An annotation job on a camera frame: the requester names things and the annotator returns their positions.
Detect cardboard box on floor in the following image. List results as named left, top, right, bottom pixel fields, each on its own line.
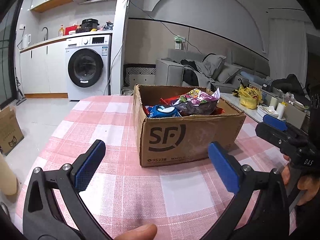
left=0, top=106, right=24, bottom=155

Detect pink plaid tablecloth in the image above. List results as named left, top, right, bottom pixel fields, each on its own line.
left=13, top=94, right=298, bottom=240

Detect yellow plastic bag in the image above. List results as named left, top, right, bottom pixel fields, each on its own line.
left=232, top=85, right=263, bottom=109

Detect SF cardboard box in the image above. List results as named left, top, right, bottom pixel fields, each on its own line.
left=133, top=85, right=246, bottom=167

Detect black rice cooker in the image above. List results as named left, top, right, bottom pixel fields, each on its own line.
left=80, top=18, right=99, bottom=32

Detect grey sofa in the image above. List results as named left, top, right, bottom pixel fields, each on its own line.
left=155, top=48, right=270, bottom=93

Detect right hand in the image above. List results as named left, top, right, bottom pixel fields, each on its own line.
left=281, top=164, right=319, bottom=206

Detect blue oreo package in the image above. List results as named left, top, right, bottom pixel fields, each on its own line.
left=143, top=105, right=181, bottom=118

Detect grey clothes pile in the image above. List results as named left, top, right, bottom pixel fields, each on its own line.
left=180, top=53, right=227, bottom=91

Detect left hand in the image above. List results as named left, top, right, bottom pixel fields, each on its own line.
left=114, top=224, right=157, bottom=240

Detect purple candy bag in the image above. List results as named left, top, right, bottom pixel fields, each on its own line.
left=172, top=88, right=220, bottom=115

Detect white washing machine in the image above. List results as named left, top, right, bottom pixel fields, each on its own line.
left=65, top=34, right=112, bottom=101

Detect black glass door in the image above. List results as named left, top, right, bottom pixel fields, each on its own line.
left=0, top=1, right=19, bottom=109

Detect white kitchen cabinets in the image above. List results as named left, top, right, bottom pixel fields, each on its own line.
left=20, top=41, right=68, bottom=98

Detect white electric kettle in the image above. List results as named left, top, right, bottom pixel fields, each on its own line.
left=22, top=34, right=31, bottom=49

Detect red crisp snack bag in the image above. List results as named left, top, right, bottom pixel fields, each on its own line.
left=159, top=96, right=180, bottom=105

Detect white side table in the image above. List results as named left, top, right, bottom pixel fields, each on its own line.
left=220, top=92, right=308, bottom=131

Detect black white patterned basket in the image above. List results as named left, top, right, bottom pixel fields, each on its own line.
left=123, top=63, right=156, bottom=89

